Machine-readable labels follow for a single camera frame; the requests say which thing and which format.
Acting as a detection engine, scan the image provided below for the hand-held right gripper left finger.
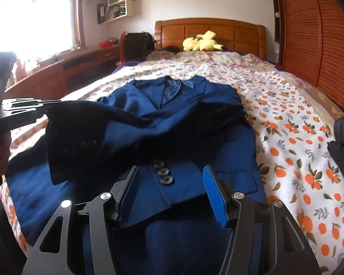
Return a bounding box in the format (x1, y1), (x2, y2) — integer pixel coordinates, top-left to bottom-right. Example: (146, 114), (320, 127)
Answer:
(22, 165), (140, 275)

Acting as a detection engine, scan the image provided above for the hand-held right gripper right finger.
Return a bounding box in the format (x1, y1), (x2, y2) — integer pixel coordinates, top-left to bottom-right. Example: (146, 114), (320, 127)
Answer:
(202, 165), (323, 275)

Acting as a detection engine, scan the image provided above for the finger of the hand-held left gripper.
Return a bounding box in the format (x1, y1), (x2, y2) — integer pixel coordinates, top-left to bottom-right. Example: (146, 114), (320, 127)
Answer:
(2, 98), (63, 109)
(0, 106), (50, 129)

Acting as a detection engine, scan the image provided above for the blue suit jacket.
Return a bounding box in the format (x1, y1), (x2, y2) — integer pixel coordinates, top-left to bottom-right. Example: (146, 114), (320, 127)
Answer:
(6, 76), (268, 275)

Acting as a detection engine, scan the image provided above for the person's left hand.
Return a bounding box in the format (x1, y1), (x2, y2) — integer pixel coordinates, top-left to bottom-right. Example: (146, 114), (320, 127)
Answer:
(0, 133), (12, 176)

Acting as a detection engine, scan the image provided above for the long wooden desk cabinet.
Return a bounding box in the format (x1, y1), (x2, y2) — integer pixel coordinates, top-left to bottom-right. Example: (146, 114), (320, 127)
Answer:
(4, 46), (121, 101)

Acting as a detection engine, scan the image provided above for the wooden framed window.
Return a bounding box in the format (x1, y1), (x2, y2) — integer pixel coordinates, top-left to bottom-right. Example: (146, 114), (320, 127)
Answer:
(0, 0), (86, 63)

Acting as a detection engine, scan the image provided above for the bed with orange-print sheet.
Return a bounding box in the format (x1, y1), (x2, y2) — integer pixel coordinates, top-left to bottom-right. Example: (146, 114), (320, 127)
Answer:
(0, 54), (344, 261)

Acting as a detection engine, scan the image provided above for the dark suitcase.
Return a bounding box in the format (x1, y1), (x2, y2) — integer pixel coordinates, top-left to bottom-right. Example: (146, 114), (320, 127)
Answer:
(120, 31), (156, 62)

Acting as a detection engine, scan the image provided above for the black folded garment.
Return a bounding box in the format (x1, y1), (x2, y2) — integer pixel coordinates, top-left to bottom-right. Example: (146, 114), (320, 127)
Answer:
(327, 141), (344, 184)

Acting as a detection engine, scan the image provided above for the yellow plush toy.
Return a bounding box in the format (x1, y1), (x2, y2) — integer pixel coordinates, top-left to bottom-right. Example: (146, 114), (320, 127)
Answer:
(183, 30), (224, 52)

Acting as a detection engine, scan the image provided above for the wooden bed headboard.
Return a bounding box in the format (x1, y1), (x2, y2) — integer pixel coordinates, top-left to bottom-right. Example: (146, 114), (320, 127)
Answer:
(155, 18), (268, 59)

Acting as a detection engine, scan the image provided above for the wooden slatted wardrobe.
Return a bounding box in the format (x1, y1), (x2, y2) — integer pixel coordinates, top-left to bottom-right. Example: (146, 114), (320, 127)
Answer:
(277, 0), (344, 113)

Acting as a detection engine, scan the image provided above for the dark corner shelf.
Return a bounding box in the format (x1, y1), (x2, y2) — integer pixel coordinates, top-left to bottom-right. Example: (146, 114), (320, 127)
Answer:
(269, 0), (282, 42)

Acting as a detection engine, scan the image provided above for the white wall shelf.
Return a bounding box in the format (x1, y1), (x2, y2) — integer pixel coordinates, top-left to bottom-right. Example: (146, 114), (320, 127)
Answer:
(97, 0), (135, 25)

